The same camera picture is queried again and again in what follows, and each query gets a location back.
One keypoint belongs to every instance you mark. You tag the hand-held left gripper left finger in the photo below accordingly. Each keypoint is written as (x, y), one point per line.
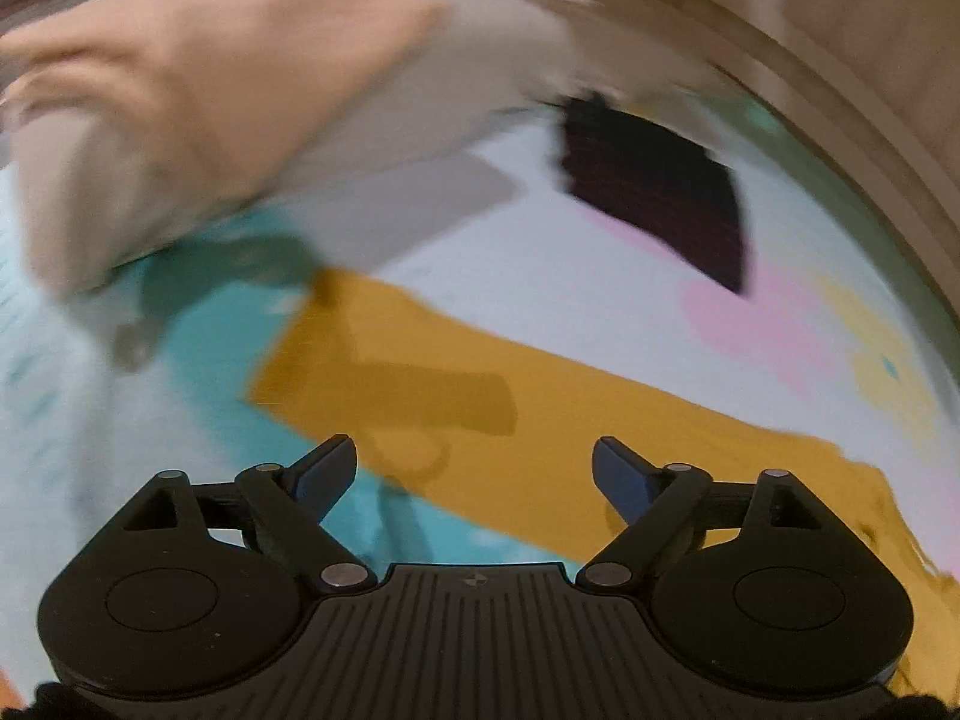
(330, 469)

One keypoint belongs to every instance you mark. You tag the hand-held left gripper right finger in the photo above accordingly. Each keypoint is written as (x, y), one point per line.
(619, 476)

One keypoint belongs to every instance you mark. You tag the mustard yellow small garment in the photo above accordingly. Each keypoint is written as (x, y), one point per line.
(600, 405)

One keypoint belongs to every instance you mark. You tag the pastel printed mat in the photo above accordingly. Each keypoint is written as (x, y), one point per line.
(562, 292)

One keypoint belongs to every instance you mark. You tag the dark maroon folded cloth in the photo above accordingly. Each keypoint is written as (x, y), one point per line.
(660, 187)

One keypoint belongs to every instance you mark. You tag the grey cloth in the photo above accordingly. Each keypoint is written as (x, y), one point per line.
(420, 187)

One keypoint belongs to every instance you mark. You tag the beige cloth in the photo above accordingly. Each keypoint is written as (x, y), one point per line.
(187, 90)

